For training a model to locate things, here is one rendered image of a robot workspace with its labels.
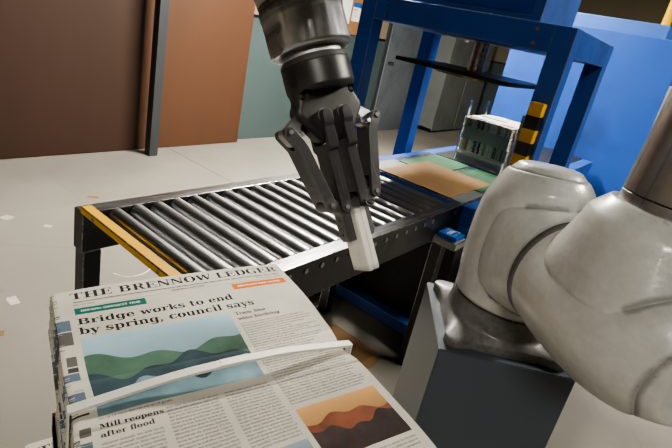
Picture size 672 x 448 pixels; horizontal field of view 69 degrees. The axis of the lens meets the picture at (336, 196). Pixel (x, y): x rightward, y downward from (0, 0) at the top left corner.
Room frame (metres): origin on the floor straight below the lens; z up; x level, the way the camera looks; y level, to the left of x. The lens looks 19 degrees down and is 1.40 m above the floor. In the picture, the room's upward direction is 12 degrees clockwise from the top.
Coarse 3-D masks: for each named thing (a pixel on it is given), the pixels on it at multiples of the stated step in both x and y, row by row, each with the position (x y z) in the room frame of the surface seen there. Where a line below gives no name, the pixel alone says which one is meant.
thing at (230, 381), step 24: (312, 336) 0.48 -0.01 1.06; (192, 360) 0.40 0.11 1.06; (216, 360) 0.40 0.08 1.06; (264, 360) 0.42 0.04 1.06; (288, 360) 0.43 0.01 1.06; (312, 360) 0.44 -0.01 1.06; (336, 360) 0.44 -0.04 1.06; (96, 384) 0.34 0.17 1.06; (120, 384) 0.35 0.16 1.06; (168, 384) 0.36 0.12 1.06; (192, 384) 0.36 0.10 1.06; (216, 384) 0.37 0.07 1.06; (240, 384) 0.38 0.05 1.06; (264, 384) 0.39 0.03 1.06; (96, 408) 0.32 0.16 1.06; (120, 408) 0.32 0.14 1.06; (144, 408) 0.33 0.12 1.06; (168, 408) 0.33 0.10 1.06; (72, 432) 0.29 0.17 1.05
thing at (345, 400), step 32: (288, 384) 0.39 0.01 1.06; (320, 384) 0.40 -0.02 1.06; (352, 384) 0.41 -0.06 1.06; (160, 416) 0.32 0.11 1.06; (192, 416) 0.33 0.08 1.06; (224, 416) 0.34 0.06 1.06; (256, 416) 0.34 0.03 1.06; (288, 416) 0.35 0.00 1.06; (320, 416) 0.36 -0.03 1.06; (352, 416) 0.36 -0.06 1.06; (384, 416) 0.37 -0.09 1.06
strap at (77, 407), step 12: (276, 348) 0.43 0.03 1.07; (288, 348) 0.43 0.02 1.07; (300, 348) 0.44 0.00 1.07; (312, 348) 0.44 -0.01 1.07; (324, 348) 0.45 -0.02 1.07; (336, 348) 0.46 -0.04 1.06; (228, 360) 0.39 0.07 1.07; (240, 360) 0.39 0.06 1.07; (252, 360) 0.40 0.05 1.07; (180, 372) 0.36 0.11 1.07; (192, 372) 0.37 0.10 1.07; (204, 372) 0.37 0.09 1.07; (132, 384) 0.34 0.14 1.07; (144, 384) 0.34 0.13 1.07; (156, 384) 0.34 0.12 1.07; (96, 396) 0.32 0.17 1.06; (108, 396) 0.32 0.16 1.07; (120, 396) 0.33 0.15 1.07; (72, 408) 0.31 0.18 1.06; (84, 408) 0.31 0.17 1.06
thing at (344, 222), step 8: (320, 208) 0.48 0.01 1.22; (336, 208) 0.48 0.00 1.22; (336, 216) 0.49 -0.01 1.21; (344, 216) 0.48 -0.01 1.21; (344, 224) 0.48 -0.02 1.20; (352, 224) 0.49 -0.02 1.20; (344, 232) 0.48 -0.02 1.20; (352, 232) 0.48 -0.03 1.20; (344, 240) 0.48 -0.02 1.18; (352, 240) 0.48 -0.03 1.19
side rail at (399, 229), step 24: (408, 216) 1.66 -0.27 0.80; (432, 216) 1.72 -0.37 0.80; (456, 216) 1.91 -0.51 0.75; (336, 240) 1.32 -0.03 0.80; (384, 240) 1.46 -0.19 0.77; (408, 240) 1.60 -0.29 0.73; (288, 264) 1.11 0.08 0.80; (312, 264) 1.17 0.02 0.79; (336, 264) 1.26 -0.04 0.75; (312, 288) 1.18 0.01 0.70
